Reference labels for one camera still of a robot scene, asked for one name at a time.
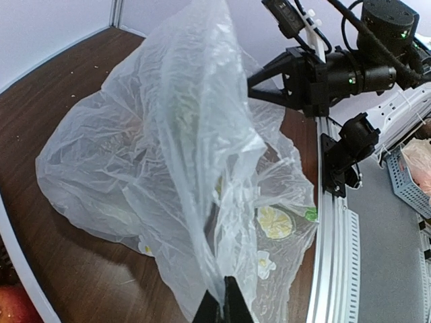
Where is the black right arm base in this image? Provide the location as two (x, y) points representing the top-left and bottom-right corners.
(320, 112), (380, 198)

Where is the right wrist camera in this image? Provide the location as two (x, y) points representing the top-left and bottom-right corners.
(262, 0), (332, 63)

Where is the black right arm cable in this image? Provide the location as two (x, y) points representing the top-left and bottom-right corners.
(328, 0), (431, 90)

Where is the white perforated plastic basket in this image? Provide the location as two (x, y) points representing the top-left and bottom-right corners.
(1, 200), (61, 323)

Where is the grey basket outside cell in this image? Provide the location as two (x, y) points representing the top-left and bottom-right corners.
(385, 145), (430, 219)

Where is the right aluminium corner post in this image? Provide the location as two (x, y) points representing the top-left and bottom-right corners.
(109, 0), (124, 28)

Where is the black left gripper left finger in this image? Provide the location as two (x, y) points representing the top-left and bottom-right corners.
(192, 291), (224, 323)

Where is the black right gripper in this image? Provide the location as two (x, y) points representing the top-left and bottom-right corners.
(247, 1), (421, 116)

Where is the pink bag outside cell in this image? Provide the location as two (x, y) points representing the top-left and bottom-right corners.
(401, 138), (431, 196)

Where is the red pomegranate in basket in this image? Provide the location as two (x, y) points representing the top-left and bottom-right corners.
(1, 286), (43, 323)

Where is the clear printed plastic bag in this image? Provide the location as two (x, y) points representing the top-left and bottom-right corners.
(36, 1), (317, 322)

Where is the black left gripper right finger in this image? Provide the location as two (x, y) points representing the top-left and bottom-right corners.
(223, 276), (253, 323)

